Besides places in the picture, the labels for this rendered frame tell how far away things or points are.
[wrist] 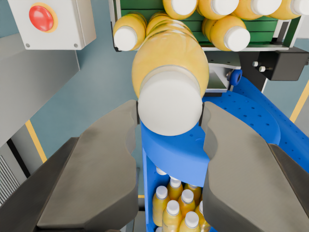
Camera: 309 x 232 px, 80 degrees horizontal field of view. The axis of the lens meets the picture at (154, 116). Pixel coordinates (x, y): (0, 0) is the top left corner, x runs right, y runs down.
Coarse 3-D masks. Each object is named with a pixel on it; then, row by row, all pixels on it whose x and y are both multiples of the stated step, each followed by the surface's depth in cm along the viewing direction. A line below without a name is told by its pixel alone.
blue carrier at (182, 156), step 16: (224, 96) 46; (240, 96) 46; (240, 112) 40; (256, 112) 40; (144, 128) 36; (192, 128) 35; (256, 128) 35; (272, 128) 35; (144, 144) 38; (160, 144) 32; (176, 144) 32; (192, 144) 32; (144, 160) 44; (160, 160) 34; (176, 160) 31; (192, 160) 30; (208, 160) 29; (144, 176) 47; (160, 176) 67; (176, 176) 33; (192, 176) 31; (144, 192) 51
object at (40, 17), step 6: (36, 6) 28; (42, 6) 28; (30, 12) 29; (36, 12) 28; (42, 12) 28; (48, 12) 29; (30, 18) 29; (36, 18) 29; (42, 18) 29; (48, 18) 29; (36, 24) 29; (42, 24) 29; (48, 24) 29; (42, 30) 30
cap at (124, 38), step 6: (120, 30) 32; (126, 30) 32; (114, 36) 33; (120, 36) 33; (126, 36) 33; (132, 36) 33; (114, 42) 34; (120, 42) 34; (126, 42) 34; (132, 42) 34; (120, 48) 34; (126, 48) 34
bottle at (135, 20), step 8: (128, 16) 36; (136, 16) 39; (120, 24) 35; (128, 24) 35; (136, 24) 35; (144, 24) 41; (136, 32) 35; (144, 32) 38; (136, 40) 35; (136, 48) 38
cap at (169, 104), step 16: (160, 80) 10; (176, 80) 10; (144, 96) 11; (160, 96) 11; (176, 96) 10; (192, 96) 10; (144, 112) 11; (160, 112) 11; (176, 112) 11; (192, 112) 11; (160, 128) 12; (176, 128) 12
